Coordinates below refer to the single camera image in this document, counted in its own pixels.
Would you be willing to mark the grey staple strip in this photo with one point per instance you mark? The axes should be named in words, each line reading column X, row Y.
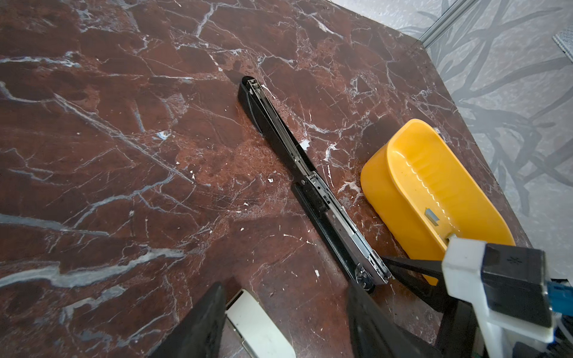
column 432, row 217

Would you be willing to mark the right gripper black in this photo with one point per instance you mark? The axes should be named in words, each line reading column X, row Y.
column 460, row 274

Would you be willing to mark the yellow plastic tray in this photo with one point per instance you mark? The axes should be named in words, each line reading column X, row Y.
column 416, row 170

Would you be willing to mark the aluminium frame crossbar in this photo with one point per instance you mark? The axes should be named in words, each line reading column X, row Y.
column 445, row 21

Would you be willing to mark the white mini stapler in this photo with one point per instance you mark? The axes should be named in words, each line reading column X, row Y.
column 258, row 334

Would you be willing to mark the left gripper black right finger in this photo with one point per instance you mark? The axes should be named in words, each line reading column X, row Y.
column 372, row 335

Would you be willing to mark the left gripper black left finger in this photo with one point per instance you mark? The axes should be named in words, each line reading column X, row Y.
column 199, row 334

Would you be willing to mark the white wire mesh basket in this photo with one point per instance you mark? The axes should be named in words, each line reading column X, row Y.
column 564, row 40

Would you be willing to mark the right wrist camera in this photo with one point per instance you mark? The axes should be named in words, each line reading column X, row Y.
column 515, row 283

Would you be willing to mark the black stapler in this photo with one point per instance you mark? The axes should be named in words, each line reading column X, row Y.
column 358, row 260

